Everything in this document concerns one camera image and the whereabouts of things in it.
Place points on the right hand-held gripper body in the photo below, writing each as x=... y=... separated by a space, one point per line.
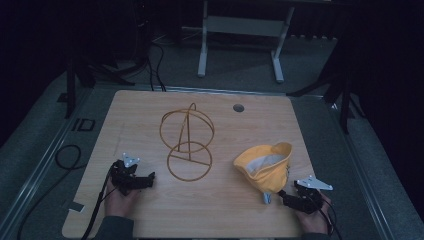
x=308 y=196

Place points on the grey round table grommet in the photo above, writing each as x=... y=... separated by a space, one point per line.
x=238 y=108

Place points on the yellow cap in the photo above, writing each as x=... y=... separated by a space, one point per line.
x=266 y=170

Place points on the black camera stand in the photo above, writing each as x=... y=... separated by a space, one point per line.
x=83 y=71
x=340 y=86

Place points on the person's left hand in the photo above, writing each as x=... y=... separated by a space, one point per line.
x=120 y=201

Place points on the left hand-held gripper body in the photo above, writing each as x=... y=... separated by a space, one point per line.
x=124 y=175

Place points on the white metal table frame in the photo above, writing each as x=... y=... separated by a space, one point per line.
x=240 y=26

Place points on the person's right hand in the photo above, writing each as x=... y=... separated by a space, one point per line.
x=313 y=220

